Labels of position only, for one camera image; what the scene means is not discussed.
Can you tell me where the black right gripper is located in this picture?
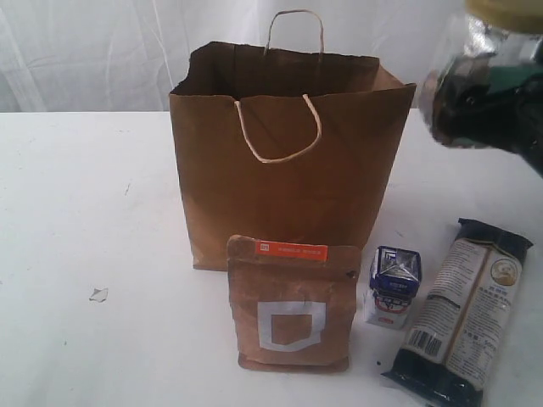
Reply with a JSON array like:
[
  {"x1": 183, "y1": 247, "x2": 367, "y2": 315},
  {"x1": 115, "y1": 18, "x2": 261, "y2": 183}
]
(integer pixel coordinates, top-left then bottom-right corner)
[{"x1": 449, "y1": 64, "x2": 542, "y2": 175}]

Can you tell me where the clear jar with tan lid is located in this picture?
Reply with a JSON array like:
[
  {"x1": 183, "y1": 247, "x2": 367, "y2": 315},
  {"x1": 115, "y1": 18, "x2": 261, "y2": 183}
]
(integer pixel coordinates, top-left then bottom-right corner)
[{"x1": 418, "y1": 1, "x2": 542, "y2": 148}]

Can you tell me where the blue white milk carton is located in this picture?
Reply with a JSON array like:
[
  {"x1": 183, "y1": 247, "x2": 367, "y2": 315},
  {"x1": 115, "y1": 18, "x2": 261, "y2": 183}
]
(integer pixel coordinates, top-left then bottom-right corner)
[{"x1": 363, "y1": 246, "x2": 423, "y2": 330}]

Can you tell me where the brown kraft stand-up pouch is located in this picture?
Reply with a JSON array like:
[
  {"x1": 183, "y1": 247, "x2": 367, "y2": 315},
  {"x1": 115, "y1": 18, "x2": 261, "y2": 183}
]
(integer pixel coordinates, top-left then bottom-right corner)
[{"x1": 227, "y1": 235, "x2": 361, "y2": 373}]

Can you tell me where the brown paper shopping bag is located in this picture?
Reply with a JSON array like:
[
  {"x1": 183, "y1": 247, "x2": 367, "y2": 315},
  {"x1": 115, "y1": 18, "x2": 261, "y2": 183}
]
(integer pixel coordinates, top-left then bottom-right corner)
[{"x1": 167, "y1": 10, "x2": 417, "y2": 272}]

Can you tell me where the dark blue noodle package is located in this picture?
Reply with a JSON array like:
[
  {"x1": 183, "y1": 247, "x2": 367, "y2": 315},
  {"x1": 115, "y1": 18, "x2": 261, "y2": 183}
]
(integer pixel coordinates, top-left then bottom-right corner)
[{"x1": 384, "y1": 218, "x2": 533, "y2": 406}]

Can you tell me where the small torn paper scrap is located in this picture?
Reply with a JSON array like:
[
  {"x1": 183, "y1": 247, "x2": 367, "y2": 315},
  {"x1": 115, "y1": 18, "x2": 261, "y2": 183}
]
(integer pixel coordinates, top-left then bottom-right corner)
[{"x1": 89, "y1": 287, "x2": 109, "y2": 303}]

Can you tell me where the white curtain backdrop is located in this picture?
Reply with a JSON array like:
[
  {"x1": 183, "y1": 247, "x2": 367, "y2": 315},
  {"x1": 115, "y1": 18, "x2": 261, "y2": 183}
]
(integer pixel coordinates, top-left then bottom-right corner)
[{"x1": 1, "y1": 0, "x2": 464, "y2": 112}]

